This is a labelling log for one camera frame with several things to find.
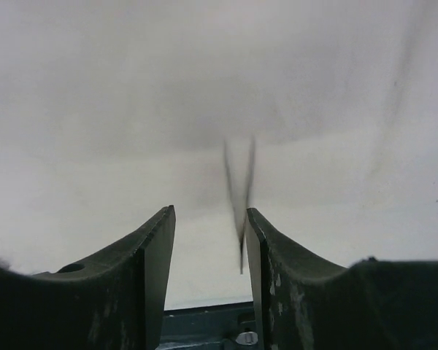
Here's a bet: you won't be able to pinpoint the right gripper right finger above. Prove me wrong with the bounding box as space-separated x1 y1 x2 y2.
245 208 438 349

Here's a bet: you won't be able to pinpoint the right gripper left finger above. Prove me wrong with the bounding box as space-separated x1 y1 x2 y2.
0 206 176 349

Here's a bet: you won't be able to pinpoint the steel tweezers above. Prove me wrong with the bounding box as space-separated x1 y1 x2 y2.
223 136 256 274

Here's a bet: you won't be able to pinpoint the beige surgical wrap cloth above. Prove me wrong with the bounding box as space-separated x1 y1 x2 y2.
0 1 438 308

